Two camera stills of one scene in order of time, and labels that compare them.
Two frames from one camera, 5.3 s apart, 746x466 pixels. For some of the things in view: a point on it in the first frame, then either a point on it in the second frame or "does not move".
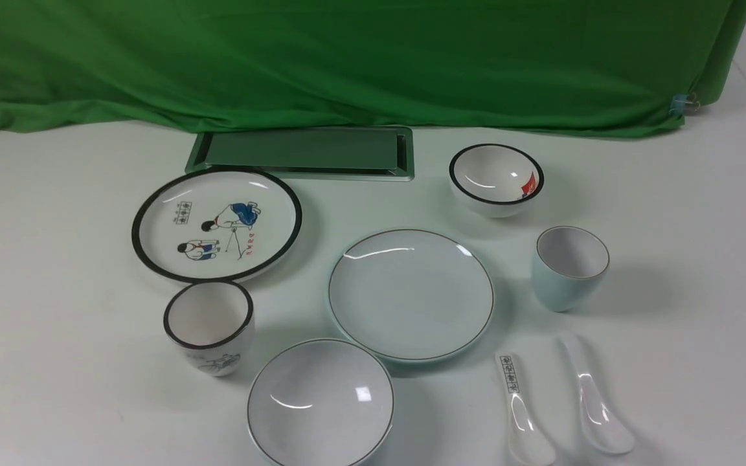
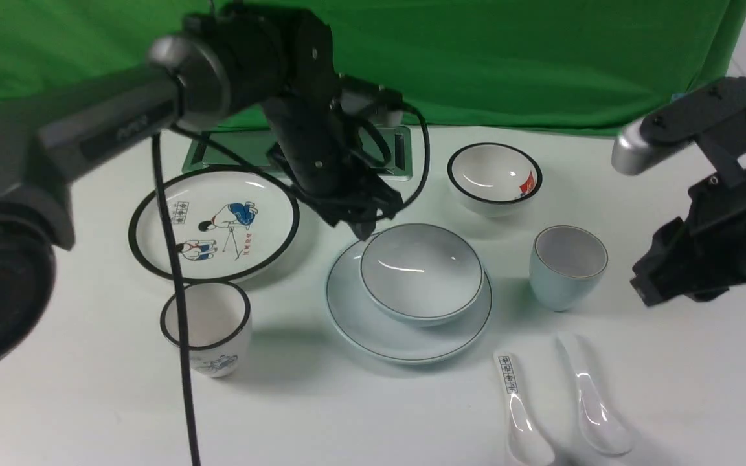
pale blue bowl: (322, 402) to (421, 274)
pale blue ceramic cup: (568, 262) does not move
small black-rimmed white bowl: (495, 180) does not move
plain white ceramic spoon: (604, 422) does not move
